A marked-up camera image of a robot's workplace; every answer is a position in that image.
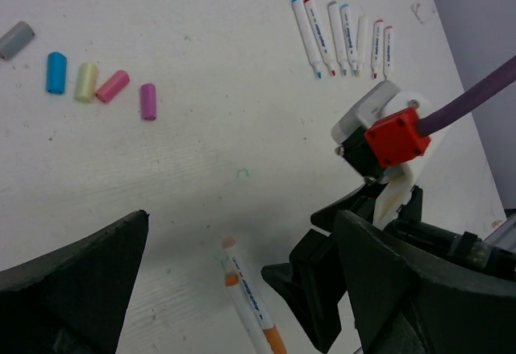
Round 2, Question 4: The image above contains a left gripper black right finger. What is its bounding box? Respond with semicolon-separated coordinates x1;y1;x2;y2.
335;210;515;353

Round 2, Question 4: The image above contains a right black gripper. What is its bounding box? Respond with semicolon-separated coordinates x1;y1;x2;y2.
261;186;515;353

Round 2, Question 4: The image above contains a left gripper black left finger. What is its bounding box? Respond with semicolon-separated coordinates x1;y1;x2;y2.
1;210;148;353

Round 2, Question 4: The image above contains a grey pen cap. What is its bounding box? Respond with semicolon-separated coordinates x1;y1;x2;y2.
0;21;35;60

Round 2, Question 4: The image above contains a grey pen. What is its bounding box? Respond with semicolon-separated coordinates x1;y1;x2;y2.
327;1;347;77

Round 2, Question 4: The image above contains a light blue pen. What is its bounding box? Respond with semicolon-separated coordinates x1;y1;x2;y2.
291;0;322;79

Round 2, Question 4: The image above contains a red cap pen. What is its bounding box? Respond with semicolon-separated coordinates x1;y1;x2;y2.
304;0;336;77

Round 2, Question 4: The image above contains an orange band pen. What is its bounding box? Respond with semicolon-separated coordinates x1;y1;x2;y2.
225;272;287;353

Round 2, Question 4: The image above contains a peach cap pen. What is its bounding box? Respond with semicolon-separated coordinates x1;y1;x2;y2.
222;237;273;353

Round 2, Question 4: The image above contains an aluminium mounting rail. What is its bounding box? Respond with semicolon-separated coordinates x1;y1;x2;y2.
485;209;516;252

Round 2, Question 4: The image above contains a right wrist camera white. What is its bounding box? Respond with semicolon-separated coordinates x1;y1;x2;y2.
331;81;447;229

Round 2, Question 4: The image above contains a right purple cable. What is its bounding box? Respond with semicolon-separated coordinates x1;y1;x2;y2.
417;53;516;135

